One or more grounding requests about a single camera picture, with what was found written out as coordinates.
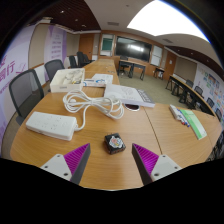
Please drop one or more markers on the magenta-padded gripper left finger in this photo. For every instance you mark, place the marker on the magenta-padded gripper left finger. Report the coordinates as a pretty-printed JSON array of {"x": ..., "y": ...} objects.
[{"x": 66, "y": 166}]

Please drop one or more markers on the white open box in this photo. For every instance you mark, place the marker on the white open box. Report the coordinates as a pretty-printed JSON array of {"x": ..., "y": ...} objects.
[{"x": 66, "y": 87}]

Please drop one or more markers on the bright ceiling light panel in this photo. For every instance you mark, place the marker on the bright ceiling light panel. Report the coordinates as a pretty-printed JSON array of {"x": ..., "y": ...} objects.
[{"x": 166, "y": 18}]

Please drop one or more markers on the colourful wall posters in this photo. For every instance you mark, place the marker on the colourful wall posters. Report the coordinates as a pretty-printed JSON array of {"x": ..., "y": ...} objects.
[{"x": 213, "y": 86}]

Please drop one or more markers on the group of black chairs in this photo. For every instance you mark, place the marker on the group of black chairs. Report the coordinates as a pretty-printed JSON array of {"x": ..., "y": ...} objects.
[
  {"x": 199, "y": 90},
  {"x": 81, "y": 58}
]

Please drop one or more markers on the dark-legged wooden desk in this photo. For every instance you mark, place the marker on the dark-legged wooden desk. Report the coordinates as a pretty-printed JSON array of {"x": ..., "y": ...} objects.
[{"x": 131, "y": 62}]

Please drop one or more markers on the green and white board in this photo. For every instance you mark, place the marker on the green and white board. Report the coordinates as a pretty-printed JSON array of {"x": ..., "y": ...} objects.
[{"x": 107, "y": 44}]

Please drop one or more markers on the small wooden desk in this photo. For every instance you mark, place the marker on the small wooden desk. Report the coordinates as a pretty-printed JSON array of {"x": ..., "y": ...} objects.
[{"x": 159, "y": 69}]

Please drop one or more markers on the white wall board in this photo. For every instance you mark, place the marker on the white wall board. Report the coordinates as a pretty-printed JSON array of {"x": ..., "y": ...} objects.
[{"x": 156, "y": 55}]

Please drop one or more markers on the wooden door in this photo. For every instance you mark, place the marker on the wooden door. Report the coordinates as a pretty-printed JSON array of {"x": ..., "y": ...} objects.
[
  {"x": 170, "y": 65},
  {"x": 86, "y": 46}
]

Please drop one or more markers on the white marker set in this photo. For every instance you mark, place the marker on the white marker set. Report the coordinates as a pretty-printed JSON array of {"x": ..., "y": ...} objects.
[{"x": 175, "y": 111}]

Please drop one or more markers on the green booklet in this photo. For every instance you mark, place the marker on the green booklet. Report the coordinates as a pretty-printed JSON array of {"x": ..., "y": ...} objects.
[{"x": 195, "y": 124}]

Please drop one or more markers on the black mesh office chair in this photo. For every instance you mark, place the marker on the black mesh office chair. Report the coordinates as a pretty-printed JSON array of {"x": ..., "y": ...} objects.
[
  {"x": 53, "y": 68},
  {"x": 23, "y": 91}
]

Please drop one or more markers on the narrow purple wall banner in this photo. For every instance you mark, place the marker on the narrow purple wall banner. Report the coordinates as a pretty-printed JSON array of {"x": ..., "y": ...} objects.
[{"x": 55, "y": 46}]

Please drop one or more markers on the long wooden table row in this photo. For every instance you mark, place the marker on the long wooden table row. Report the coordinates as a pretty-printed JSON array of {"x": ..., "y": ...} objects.
[{"x": 186, "y": 90}]

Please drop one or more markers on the thick white book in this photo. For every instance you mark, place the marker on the thick white book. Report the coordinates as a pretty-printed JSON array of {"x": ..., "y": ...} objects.
[{"x": 128, "y": 94}]

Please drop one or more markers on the wide purple wall banner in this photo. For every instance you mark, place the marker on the wide purple wall banner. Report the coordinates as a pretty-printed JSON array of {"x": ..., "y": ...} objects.
[{"x": 13, "y": 73}]

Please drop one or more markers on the small black charger block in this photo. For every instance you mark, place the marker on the small black charger block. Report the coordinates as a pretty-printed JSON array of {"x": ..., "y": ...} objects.
[{"x": 115, "y": 143}]

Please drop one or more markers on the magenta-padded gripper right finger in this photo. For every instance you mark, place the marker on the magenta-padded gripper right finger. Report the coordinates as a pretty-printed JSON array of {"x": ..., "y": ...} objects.
[{"x": 160, "y": 166}]

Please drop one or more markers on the white paper sheets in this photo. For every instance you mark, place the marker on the white paper sheets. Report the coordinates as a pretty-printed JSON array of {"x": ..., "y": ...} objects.
[{"x": 101, "y": 78}]

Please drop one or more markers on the large black wall screen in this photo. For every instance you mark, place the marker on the large black wall screen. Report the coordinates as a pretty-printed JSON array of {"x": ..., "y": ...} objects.
[{"x": 133, "y": 49}]

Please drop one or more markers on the black round table grommet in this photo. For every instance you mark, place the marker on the black round table grommet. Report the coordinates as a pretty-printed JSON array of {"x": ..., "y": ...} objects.
[{"x": 132, "y": 107}]

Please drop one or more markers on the white power strip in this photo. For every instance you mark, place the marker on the white power strip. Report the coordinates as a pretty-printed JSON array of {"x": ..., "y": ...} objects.
[{"x": 50, "y": 125}]

